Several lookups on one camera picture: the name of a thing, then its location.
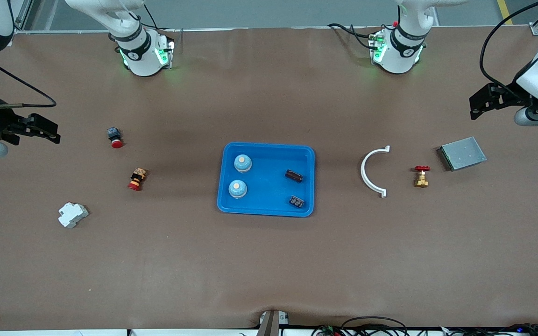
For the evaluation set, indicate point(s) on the blue plastic tray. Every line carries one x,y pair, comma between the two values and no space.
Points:
269,196

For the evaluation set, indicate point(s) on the dark brown rectangular block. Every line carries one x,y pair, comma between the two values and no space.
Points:
294,176

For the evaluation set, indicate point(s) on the white circuit breaker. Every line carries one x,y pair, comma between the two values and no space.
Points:
73,214

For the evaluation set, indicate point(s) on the white curved pipe clamp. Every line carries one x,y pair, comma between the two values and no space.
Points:
363,172

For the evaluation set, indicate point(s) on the blue bell beige button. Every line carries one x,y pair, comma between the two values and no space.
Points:
237,188
243,163

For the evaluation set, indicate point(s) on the small black block capacitor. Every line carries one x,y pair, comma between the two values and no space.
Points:
297,201

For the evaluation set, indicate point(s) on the metal table edge bracket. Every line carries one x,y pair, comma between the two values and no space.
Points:
270,324

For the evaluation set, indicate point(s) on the red yellow emergency stop button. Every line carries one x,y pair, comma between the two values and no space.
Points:
137,179

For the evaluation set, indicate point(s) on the red push button black body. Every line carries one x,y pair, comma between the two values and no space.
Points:
116,138

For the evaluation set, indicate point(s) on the grey metal box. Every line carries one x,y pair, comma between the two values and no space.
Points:
463,154

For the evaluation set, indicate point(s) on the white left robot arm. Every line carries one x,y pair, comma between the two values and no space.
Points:
397,56

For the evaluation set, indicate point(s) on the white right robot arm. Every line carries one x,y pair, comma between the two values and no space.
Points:
143,56

